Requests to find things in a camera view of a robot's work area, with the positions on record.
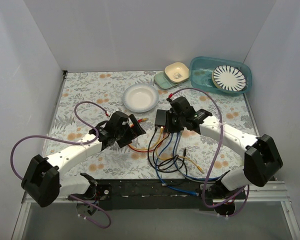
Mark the white round bowl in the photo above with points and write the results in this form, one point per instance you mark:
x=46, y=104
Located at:
x=140, y=98

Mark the black network switch box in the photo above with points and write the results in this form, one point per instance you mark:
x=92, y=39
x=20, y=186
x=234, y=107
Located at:
x=160, y=118

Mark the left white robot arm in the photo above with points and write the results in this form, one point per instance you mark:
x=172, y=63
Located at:
x=45, y=179

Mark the blue striped white plate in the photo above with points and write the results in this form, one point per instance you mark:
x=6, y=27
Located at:
x=228, y=78

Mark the cream square panda bowl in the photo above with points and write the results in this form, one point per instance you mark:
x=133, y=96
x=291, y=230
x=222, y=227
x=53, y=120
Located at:
x=177, y=72

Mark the teal plastic basin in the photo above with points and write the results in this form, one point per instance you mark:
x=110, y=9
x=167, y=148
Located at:
x=201, y=74

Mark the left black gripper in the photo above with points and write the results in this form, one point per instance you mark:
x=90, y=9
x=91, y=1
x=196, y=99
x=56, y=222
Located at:
x=129, y=132

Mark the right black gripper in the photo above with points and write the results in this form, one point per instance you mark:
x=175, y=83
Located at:
x=167, y=122

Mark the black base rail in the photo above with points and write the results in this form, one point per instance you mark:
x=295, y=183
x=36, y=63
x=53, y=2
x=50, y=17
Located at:
x=144, y=194

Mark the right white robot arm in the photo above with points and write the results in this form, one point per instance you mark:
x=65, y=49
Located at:
x=261, y=158

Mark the green divided tray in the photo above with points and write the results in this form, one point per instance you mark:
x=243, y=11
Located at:
x=162, y=80

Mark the floral table mat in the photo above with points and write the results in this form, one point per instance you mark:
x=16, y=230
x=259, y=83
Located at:
x=85, y=97

